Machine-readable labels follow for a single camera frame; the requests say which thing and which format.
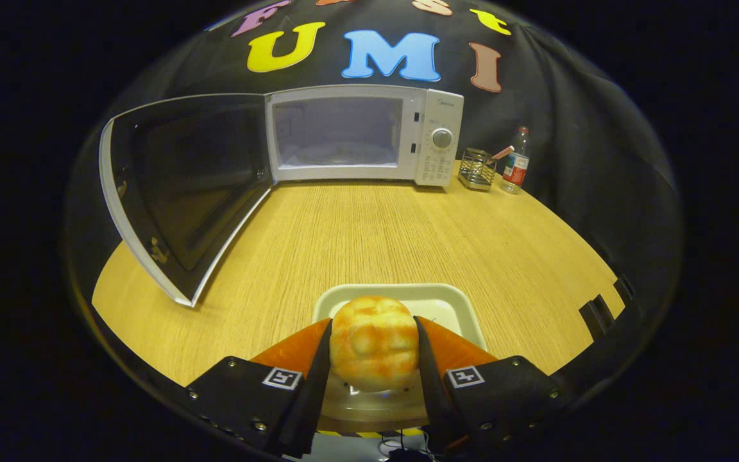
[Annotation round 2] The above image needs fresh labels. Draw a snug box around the yellow black striped tape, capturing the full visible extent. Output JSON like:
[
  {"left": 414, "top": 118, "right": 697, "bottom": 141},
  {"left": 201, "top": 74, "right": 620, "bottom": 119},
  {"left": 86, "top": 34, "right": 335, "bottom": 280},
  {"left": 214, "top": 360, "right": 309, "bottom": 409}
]
[{"left": 317, "top": 429, "right": 423, "bottom": 439}]

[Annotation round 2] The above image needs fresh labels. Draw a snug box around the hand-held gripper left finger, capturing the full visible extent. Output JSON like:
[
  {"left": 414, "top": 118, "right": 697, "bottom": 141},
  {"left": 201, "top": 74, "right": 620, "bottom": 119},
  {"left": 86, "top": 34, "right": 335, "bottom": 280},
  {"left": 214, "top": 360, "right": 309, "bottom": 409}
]
[{"left": 185, "top": 318, "right": 333, "bottom": 458}]

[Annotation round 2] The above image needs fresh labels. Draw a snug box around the metal wire basket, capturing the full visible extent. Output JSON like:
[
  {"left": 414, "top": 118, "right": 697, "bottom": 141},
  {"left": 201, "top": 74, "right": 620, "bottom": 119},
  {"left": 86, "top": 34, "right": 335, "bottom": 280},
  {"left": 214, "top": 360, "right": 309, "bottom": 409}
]
[{"left": 458, "top": 148, "right": 497, "bottom": 192}]

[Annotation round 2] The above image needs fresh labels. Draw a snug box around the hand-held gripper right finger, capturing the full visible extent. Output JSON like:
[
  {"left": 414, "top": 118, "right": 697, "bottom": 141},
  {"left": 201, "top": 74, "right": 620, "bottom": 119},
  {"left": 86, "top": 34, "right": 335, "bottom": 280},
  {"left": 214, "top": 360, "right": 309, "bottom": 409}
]
[{"left": 413, "top": 315, "right": 566, "bottom": 453}]

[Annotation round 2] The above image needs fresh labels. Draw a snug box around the white microwave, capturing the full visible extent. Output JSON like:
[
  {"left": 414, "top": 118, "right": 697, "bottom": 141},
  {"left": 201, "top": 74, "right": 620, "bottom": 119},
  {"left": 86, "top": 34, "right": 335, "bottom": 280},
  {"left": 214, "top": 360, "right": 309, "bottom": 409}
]
[{"left": 99, "top": 84, "right": 464, "bottom": 308}]

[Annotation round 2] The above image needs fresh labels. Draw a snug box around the white square plate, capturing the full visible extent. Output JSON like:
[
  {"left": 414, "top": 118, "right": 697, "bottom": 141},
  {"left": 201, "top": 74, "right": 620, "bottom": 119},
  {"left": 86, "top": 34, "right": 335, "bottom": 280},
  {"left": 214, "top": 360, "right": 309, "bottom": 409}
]
[{"left": 312, "top": 283, "right": 487, "bottom": 424}]

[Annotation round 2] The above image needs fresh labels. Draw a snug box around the black backdrop cloth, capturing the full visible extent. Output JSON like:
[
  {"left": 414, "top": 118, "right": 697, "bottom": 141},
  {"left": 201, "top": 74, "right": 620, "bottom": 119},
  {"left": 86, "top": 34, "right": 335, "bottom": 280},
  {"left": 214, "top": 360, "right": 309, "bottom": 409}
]
[{"left": 65, "top": 0, "right": 684, "bottom": 386}]

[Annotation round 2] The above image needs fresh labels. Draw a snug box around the black table edge strap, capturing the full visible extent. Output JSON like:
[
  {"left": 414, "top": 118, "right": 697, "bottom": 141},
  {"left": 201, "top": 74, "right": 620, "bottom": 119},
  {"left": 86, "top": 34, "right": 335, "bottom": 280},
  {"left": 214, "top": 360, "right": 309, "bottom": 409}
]
[
  {"left": 613, "top": 275, "right": 636, "bottom": 305},
  {"left": 579, "top": 294, "right": 615, "bottom": 341}
]

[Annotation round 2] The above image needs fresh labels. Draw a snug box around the golden bread bun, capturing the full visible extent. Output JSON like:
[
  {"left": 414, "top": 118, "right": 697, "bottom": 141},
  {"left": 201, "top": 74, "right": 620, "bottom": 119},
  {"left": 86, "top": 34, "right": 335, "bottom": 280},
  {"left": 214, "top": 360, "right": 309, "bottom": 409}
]
[{"left": 330, "top": 295, "right": 420, "bottom": 393}]

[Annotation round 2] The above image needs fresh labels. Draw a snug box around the plastic bottle with red label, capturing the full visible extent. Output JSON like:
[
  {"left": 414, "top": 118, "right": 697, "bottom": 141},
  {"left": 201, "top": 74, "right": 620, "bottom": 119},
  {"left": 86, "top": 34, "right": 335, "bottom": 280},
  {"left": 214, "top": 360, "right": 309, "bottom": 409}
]
[{"left": 502, "top": 126, "right": 531, "bottom": 194}]

